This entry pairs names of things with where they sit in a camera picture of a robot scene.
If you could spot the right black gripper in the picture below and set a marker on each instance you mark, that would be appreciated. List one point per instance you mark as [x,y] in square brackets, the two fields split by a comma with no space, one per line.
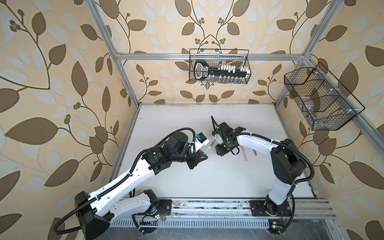
[219,150]

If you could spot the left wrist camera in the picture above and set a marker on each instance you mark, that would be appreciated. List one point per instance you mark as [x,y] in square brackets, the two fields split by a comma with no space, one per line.
[200,141]

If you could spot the black tool in basket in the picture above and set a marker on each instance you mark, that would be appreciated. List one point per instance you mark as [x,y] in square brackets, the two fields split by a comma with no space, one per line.
[202,70]

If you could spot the pink pen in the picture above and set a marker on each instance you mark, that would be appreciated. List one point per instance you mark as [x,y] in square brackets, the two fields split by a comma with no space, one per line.
[245,155]

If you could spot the black wire basket right wall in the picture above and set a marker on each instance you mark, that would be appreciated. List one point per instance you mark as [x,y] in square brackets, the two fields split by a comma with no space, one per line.
[326,103]

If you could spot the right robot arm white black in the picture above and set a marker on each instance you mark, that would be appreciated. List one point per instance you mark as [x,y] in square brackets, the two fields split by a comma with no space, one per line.
[287,164]

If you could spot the black wire basket back wall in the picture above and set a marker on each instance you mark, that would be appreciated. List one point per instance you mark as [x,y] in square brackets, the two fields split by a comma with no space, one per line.
[224,56]

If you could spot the green pen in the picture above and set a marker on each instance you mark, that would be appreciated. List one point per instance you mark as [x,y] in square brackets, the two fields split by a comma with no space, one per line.
[210,146]

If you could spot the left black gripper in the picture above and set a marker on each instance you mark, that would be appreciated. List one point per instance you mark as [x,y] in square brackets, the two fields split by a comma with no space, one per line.
[197,159]

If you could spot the black wire basket wall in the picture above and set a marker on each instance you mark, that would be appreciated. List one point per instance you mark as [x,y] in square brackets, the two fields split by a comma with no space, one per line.
[326,103]
[224,56]

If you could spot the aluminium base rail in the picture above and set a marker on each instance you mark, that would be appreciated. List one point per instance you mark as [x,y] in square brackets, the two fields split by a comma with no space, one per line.
[198,213]

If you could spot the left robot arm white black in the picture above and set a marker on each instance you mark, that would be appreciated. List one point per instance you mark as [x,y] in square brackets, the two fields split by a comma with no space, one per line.
[95,212]

